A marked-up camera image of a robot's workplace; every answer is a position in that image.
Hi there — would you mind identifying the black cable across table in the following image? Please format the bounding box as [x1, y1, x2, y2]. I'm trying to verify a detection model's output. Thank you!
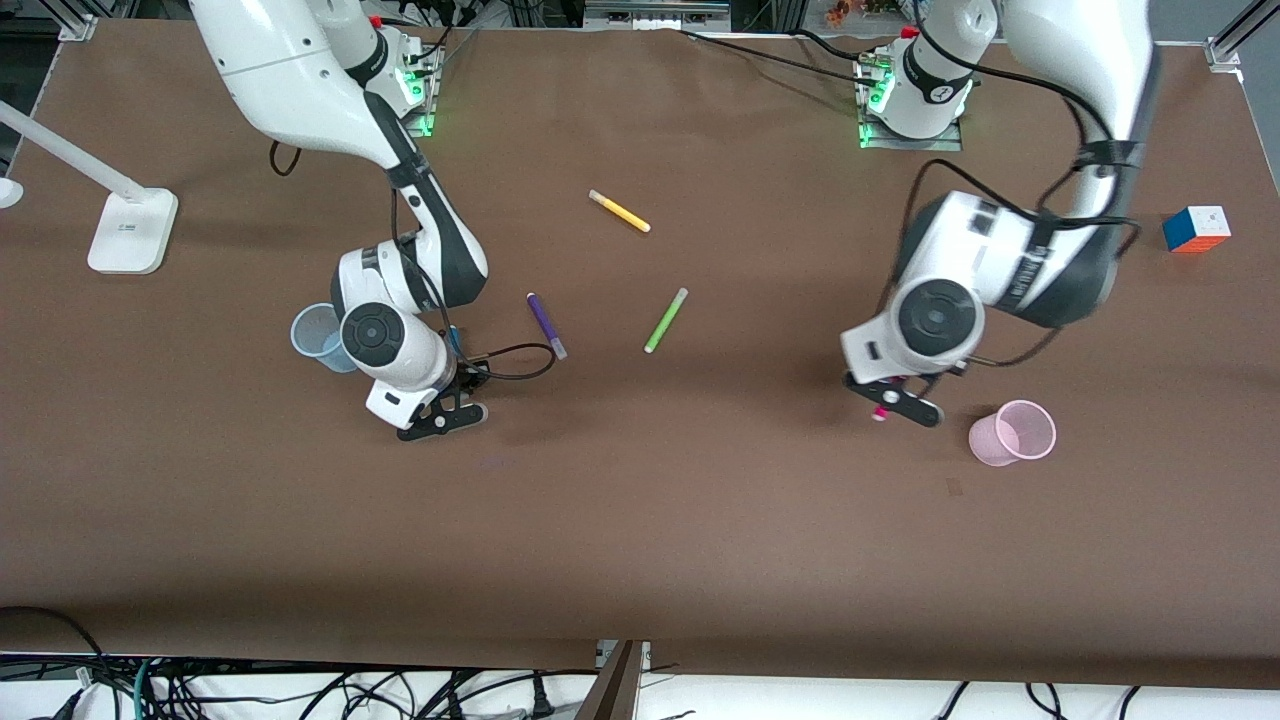
[680, 28, 863, 79]

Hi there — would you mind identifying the purple marker pen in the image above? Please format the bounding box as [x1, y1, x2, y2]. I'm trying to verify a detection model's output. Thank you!
[526, 292, 568, 361]

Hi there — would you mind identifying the black floor cable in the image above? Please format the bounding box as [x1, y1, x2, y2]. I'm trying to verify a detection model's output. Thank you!
[0, 606, 106, 691]

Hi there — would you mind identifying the yellow marker pen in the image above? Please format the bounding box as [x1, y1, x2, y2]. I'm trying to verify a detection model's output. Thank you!
[588, 189, 652, 234]

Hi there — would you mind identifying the white desk lamp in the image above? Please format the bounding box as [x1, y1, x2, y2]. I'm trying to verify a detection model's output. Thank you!
[0, 100, 179, 275]

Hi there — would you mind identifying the pink marker pen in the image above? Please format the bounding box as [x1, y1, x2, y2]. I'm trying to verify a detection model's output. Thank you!
[872, 376, 913, 422]

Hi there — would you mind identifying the light blue plastic cup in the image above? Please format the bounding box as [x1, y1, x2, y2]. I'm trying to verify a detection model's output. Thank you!
[290, 303, 359, 374]

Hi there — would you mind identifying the multicoloured puzzle cube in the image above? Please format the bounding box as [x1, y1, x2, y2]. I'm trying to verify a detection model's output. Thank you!
[1162, 205, 1232, 254]

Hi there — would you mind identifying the brown table leg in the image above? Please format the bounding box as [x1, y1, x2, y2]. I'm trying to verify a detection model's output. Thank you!
[575, 640, 646, 720]

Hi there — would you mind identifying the green marker pen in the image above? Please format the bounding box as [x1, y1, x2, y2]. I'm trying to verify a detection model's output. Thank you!
[643, 288, 689, 355]

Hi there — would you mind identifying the pink plastic cup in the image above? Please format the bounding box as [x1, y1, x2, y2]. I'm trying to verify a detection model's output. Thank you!
[968, 400, 1057, 467]

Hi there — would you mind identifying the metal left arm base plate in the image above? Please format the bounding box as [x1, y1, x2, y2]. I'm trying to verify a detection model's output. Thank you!
[855, 55, 966, 152]

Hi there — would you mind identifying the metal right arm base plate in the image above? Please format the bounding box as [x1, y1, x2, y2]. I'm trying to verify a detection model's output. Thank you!
[398, 28, 444, 138]

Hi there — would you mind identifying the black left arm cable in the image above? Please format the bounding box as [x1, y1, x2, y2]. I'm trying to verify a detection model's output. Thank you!
[885, 25, 1143, 369]

